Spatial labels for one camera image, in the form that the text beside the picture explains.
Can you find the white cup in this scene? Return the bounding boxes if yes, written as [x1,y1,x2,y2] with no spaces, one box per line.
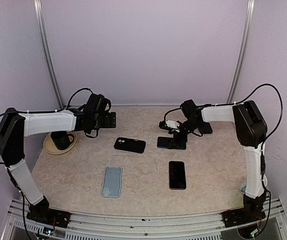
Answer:
[261,174,268,188]

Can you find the black mug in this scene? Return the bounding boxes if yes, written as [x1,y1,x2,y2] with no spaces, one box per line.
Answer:
[50,131,75,151]

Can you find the beige saucer plate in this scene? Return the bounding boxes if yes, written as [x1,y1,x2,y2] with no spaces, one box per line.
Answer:
[43,131,78,156]

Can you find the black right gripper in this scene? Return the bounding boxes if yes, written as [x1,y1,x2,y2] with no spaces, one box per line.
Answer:
[167,118,202,148]

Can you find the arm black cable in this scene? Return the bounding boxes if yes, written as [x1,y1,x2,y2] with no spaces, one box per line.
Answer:
[0,87,94,240]
[163,83,282,226]

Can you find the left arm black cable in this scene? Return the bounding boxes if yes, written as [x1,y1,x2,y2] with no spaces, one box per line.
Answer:
[0,87,94,240]

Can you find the aluminium frame post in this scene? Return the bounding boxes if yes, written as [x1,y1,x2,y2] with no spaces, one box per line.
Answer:
[226,0,255,104]
[33,0,65,108]

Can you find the right aluminium frame post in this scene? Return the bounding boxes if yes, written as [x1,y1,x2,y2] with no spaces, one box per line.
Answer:
[226,0,255,104]

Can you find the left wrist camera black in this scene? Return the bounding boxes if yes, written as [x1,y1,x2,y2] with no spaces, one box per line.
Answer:
[94,94,112,115]

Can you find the dark blue phone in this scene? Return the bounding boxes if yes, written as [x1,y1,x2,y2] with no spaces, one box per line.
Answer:
[157,136,180,150]

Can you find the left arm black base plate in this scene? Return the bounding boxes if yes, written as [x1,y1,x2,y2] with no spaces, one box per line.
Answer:
[26,208,71,229]

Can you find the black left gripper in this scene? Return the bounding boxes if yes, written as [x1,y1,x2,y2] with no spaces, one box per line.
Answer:
[92,111,117,130]

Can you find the left aluminium frame post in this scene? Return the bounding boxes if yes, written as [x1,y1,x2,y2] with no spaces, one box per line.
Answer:
[33,0,65,108]

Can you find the aluminium front rail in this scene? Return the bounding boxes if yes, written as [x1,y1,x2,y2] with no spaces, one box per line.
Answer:
[0,196,287,240]

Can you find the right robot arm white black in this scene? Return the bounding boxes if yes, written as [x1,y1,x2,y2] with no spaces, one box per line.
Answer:
[159,99,268,222]

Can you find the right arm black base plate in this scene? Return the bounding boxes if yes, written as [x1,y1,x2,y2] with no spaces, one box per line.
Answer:
[221,208,266,228]

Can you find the black phone centre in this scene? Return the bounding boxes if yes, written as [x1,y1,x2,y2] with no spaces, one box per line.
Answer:
[169,161,187,190]

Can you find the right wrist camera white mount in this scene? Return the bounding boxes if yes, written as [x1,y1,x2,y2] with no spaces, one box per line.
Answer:
[159,120,180,132]

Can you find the light blue phone case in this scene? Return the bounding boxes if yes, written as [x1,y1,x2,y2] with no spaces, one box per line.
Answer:
[101,166,123,199]

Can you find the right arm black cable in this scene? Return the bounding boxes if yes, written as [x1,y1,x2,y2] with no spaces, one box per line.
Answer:
[163,83,282,226]

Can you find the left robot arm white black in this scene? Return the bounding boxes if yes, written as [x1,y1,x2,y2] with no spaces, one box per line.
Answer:
[0,93,117,223]

